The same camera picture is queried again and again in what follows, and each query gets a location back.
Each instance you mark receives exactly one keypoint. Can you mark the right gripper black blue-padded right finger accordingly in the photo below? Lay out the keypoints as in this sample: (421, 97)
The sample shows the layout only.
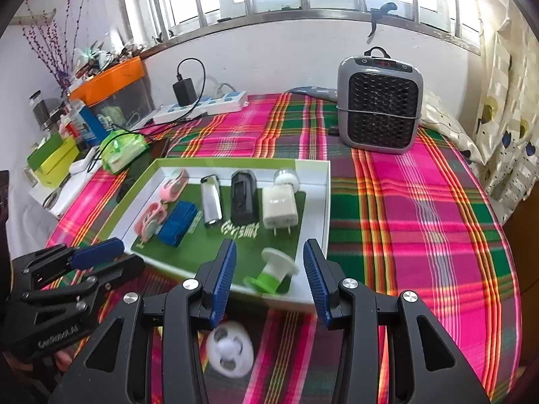
(425, 364)

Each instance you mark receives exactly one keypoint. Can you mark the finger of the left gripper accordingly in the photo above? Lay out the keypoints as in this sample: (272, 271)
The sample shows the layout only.
(113, 275)
(97, 254)

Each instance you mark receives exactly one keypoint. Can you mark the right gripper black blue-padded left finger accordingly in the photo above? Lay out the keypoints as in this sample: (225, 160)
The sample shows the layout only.
(115, 364)

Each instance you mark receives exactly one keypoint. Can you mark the pink clip holder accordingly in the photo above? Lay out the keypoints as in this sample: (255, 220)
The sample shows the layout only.
(153, 216)
(173, 187)

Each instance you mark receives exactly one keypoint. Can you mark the blue USB hub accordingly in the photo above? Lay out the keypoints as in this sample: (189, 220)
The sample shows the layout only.
(177, 223)

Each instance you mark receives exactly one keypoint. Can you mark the white panda ball toy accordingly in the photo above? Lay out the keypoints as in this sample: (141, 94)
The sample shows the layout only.
(230, 350)

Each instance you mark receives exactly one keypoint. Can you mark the silver lighter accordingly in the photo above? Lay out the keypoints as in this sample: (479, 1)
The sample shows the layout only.
(211, 200)

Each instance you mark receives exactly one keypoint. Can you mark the black rectangular device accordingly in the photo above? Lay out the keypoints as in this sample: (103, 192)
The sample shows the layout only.
(244, 199)

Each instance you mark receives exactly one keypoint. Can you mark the green white suction hook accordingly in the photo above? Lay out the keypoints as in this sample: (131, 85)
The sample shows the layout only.
(278, 266)

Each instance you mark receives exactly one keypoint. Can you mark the white wall charger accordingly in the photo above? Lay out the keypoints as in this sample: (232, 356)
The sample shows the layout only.
(279, 208)

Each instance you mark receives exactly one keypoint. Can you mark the small white round device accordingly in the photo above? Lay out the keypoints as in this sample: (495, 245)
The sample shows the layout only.
(287, 177)

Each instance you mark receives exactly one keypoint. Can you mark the person's left hand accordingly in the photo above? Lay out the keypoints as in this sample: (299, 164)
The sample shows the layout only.
(63, 360)

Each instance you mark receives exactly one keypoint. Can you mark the green and white box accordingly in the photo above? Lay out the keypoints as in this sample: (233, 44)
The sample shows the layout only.
(200, 243)

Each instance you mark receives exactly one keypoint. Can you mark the yellow-green small box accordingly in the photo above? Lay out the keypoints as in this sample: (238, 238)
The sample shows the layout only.
(51, 160)

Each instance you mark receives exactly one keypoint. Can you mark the green tissue pack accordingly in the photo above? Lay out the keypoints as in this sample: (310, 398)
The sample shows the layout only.
(120, 148)

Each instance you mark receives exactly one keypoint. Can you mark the blue white carton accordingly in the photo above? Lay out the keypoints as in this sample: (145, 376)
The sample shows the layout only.
(87, 123)

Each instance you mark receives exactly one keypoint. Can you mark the plaid bed sheet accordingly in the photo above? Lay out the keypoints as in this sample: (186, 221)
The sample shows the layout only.
(418, 221)

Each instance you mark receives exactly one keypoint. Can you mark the orange lidded storage bin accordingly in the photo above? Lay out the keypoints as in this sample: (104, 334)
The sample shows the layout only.
(120, 93)

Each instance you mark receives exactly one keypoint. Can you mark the black power adapter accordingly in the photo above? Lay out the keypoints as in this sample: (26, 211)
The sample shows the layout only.
(184, 91)

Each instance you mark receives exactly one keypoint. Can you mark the white power strip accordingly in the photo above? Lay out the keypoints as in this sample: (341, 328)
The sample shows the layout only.
(230, 102)

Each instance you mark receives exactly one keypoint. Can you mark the purple dried branches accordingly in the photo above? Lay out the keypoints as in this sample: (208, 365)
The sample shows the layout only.
(54, 42)

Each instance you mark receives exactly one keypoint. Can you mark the patterned curtain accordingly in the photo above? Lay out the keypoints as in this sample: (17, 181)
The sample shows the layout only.
(506, 133)

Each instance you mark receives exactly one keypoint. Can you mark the grey portable fan heater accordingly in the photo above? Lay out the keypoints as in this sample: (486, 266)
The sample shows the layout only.
(379, 101)

